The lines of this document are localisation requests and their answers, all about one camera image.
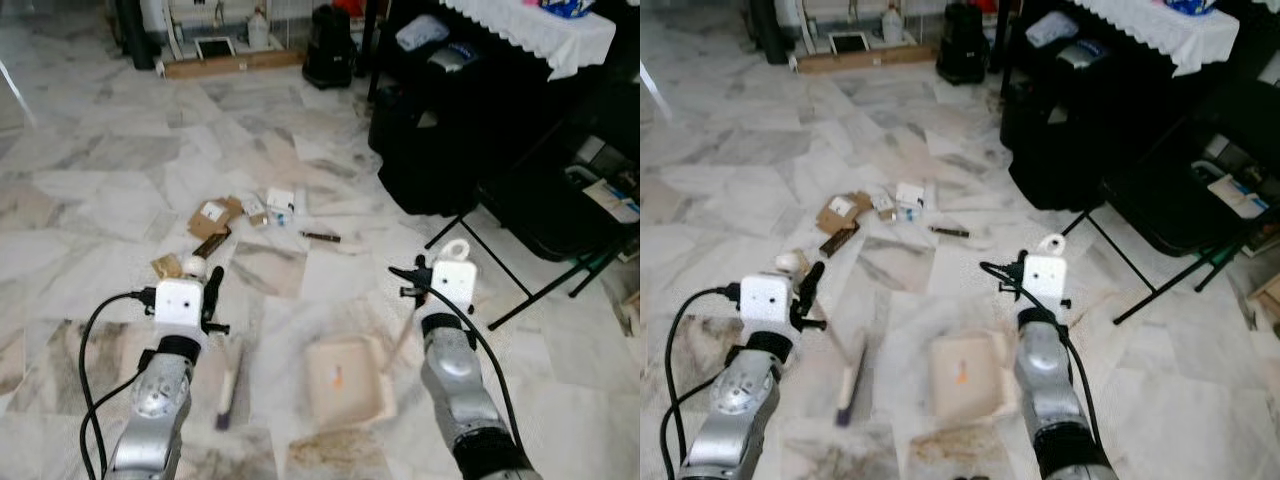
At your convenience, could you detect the black upright post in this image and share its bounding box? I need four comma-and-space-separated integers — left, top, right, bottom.
749, 0, 795, 67
114, 0, 160, 72

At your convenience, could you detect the white lace tablecloth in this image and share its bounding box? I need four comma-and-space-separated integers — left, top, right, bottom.
1072, 0, 1241, 79
438, 0, 618, 82

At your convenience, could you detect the white plastic bag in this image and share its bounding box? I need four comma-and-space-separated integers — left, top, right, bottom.
394, 14, 452, 54
1024, 9, 1082, 50

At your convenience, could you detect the white box with blue print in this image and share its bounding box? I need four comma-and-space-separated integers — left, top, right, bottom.
264, 187, 297, 227
895, 181, 926, 222

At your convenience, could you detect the long wooden board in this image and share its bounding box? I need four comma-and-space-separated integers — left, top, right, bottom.
162, 47, 307, 81
794, 41, 941, 76

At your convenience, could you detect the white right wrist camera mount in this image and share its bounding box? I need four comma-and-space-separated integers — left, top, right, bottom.
430, 239, 479, 313
1022, 233, 1069, 309

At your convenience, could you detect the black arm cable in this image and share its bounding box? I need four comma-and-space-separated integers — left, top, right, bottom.
388, 263, 521, 446
660, 285, 743, 480
78, 288, 159, 480
979, 260, 1103, 446

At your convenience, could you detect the beige dustpan with handle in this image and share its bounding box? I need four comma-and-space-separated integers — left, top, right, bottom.
927, 300, 1023, 429
303, 300, 422, 433

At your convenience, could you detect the black floor appliance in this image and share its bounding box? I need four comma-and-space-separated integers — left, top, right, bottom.
302, 4, 359, 90
936, 2, 992, 86

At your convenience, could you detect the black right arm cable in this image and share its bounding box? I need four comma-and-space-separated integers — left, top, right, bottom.
388, 263, 521, 446
979, 260, 1103, 446

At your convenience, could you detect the brown cardboard piece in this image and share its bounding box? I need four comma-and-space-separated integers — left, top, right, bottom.
816, 192, 873, 236
188, 196, 244, 241

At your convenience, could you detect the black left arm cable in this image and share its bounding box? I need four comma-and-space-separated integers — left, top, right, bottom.
660, 285, 743, 480
78, 288, 159, 480

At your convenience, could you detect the large black bag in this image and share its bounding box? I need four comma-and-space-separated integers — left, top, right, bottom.
367, 80, 496, 217
1002, 76, 1126, 212

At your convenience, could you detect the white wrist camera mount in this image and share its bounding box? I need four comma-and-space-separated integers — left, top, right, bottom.
430, 239, 479, 313
1022, 233, 1069, 309
154, 257, 209, 338
738, 252, 807, 334

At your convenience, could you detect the white booklet with blue print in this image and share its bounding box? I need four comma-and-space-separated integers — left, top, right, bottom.
1208, 173, 1273, 221
583, 178, 641, 225

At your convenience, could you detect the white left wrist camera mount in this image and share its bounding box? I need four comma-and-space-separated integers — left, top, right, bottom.
738, 252, 807, 334
154, 257, 209, 338

